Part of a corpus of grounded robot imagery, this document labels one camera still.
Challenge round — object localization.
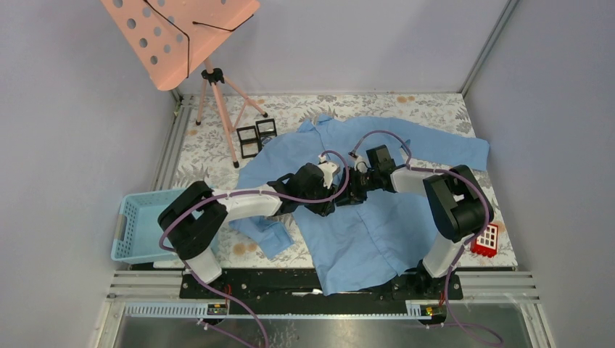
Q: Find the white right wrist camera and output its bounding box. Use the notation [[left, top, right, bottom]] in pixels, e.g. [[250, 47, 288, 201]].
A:
[[349, 152, 369, 173]]

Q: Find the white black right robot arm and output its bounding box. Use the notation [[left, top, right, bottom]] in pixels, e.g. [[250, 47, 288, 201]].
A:
[[335, 145, 494, 299]]

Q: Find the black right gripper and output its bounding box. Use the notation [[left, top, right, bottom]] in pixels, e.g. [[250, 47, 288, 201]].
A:
[[334, 166, 380, 207]]

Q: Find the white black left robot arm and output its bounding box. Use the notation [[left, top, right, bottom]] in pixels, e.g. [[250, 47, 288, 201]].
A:
[[157, 161, 340, 298]]

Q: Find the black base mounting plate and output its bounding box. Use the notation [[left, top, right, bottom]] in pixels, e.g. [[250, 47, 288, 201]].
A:
[[179, 268, 463, 315]]

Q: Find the light blue plastic basket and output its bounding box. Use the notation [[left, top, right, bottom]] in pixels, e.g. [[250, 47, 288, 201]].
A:
[[110, 188, 183, 265]]

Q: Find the pink perforated music stand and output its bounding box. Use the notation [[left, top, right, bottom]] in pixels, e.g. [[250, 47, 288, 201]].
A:
[[101, 0, 268, 167]]

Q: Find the red white grid block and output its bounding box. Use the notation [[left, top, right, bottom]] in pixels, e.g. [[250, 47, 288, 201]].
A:
[[470, 223, 499, 258]]

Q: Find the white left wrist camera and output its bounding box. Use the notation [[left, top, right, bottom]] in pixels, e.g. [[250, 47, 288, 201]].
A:
[[317, 154, 340, 189]]

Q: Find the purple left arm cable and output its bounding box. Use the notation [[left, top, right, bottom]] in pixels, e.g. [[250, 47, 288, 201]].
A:
[[158, 150, 351, 348]]

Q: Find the black four-compartment brooch tray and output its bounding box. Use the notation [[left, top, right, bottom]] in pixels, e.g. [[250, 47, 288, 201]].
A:
[[236, 118, 278, 159]]

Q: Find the light blue button shirt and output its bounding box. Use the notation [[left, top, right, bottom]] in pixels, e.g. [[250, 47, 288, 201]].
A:
[[236, 115, 490, 295]]

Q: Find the floral patterned table mat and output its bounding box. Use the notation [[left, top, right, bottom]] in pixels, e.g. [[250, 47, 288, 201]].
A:
[[156, 94, 519, 269]]

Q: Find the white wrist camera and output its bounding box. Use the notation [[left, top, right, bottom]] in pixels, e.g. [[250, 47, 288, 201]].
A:
[[349, 152, 369, 173], [317, 154, 340, 189]]

